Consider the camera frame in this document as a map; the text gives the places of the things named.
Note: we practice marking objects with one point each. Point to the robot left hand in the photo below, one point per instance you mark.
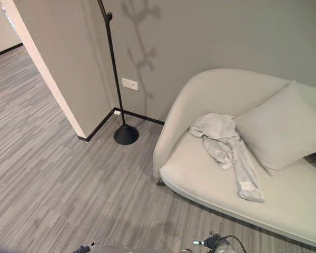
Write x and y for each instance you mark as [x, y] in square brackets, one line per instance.
[84, 248]

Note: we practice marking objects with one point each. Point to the small white floor corner box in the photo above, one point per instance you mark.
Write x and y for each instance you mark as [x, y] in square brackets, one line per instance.
[117, 113]

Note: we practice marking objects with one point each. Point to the black metal coat rack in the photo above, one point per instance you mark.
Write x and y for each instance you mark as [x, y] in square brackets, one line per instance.
[117, 87]

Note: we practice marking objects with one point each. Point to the light grey square pillow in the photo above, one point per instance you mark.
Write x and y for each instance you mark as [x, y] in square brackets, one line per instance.
[279, 126]

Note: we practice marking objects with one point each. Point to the dark grey patterned pillow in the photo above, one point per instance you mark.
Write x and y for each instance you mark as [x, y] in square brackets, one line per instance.
[314, 162]

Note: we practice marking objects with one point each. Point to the light grey fabric sofa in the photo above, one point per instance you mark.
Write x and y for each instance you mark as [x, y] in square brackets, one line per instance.
[216, 168]

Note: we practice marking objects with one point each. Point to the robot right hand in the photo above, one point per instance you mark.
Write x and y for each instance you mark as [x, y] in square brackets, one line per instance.
[210, 241]

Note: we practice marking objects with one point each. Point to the black wall baseboard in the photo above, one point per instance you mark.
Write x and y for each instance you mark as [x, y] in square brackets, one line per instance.
[105, 124]

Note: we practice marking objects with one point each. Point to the white wall socket plate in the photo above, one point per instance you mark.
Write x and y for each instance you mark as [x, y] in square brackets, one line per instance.
[130, 84]

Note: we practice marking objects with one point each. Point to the light grey crumpled garment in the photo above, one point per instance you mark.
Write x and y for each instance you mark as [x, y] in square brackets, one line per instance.
[221, 139]

